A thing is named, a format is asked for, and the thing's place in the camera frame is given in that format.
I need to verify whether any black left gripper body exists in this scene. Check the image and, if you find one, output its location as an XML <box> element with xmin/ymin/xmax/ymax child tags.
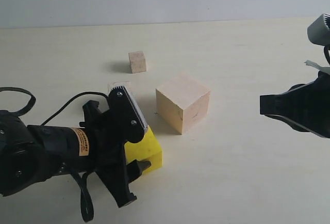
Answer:
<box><xmin>28</xmin><ymin>101</ymin><xmax>137</xmax><ymax>207</ymax></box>

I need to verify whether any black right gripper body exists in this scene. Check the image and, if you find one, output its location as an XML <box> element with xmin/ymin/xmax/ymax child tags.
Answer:
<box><xmin>259</xmin><ymin>71</ymin><xmax>329</xmax><ymax>138</ymax></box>

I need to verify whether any yellow cube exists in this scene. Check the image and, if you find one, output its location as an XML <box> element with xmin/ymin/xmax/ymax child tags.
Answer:
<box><xmin>124</xmin><ymin>126</ymin><xmax>162</xmax><ymax>175</ymax></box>

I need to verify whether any medium plywood cube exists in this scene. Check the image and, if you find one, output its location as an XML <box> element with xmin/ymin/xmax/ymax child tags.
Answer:
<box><xmin>107</xmin><ymin>81</ymin><xmax>131</xmax><ymax>93</ymax></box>

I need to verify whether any large light wooden cube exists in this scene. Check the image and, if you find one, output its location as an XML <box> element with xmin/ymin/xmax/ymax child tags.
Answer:
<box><xmin>155</xmin><ymin>73</ymin><xmax>211</xmax><ymax>135</ymax></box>

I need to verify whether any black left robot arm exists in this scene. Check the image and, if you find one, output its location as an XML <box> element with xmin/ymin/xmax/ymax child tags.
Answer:
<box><xmin>1</xmin><ymin>101</ymin><xmax>151</xmax><ymax>207</ymax></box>

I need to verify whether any white tape tag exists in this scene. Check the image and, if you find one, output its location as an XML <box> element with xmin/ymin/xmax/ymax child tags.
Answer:
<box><xmin>305</xmin><ymin>60</ymin><xmax>330</xmax><ymax>75</ymax></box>

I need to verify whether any small light wooden cube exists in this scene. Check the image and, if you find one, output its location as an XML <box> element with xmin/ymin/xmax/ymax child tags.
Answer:
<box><xmin>128</xmin><ymin>51</ymin><xmax>147</xmax><ymax>73</ymax></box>

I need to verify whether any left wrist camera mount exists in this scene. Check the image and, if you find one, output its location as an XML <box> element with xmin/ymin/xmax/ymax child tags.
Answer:
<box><xmin>108</xmin><ymin>85</ymin><xmax>148</xmax><ymax>143</ymax></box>

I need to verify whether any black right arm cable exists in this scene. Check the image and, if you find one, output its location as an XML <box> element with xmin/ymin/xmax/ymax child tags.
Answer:
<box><xmin>323</xmin><ymin>43</ymin><xmax>330</xmax><ymax>65</ymax></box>

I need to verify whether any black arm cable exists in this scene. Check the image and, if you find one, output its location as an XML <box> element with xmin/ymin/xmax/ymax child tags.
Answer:
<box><xmin>0</xmin><ymin>87</ymin><xmax>110</xmax><ymax>222</ymax></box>
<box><xmin>323</xmin><ymin>43</ymin><xmax>330</xmax><ymax>65</ymax></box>

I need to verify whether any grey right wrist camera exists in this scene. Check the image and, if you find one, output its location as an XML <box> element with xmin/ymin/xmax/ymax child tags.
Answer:
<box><xmin>307</xmin><ymin>13</ymin><xmax>329</xmax><ymax>46</ymax></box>

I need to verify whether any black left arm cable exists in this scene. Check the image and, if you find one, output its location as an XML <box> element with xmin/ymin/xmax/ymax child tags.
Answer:
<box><xmin>0</xmin><ymin>87</ymin><xmax>110</xmax><ymax>222</ymax></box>

